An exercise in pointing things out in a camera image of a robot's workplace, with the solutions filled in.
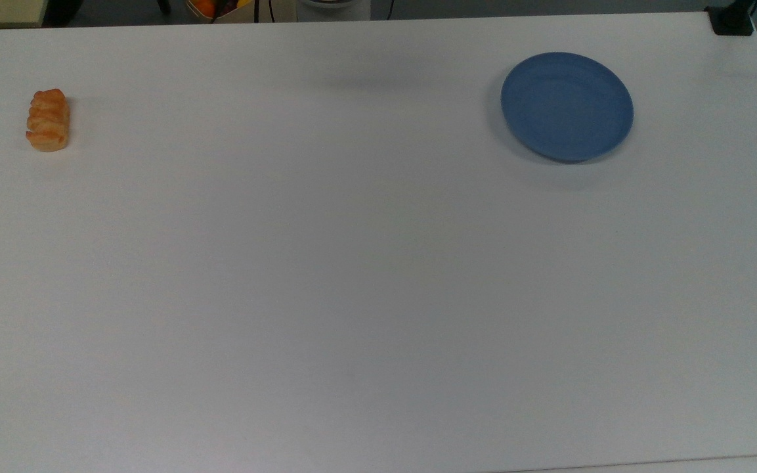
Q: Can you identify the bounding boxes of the black table corner clamp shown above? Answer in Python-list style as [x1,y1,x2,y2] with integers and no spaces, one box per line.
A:
[706,0,757,37]

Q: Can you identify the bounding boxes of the box with orange items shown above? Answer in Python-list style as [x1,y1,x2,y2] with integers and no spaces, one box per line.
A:
[186,0,255,23]

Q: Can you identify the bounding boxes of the round blue plate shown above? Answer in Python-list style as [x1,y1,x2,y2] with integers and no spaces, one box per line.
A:
[500,52,635,164]

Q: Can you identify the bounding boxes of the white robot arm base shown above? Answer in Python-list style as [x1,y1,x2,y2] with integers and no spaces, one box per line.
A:
[295,0,372,22]

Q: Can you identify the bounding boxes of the beige box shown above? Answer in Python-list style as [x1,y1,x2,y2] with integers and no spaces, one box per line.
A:
[0,0,49,28]

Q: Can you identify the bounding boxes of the orange-brown bread roll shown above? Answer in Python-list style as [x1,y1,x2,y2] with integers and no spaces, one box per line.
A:
[26,89,71,153]

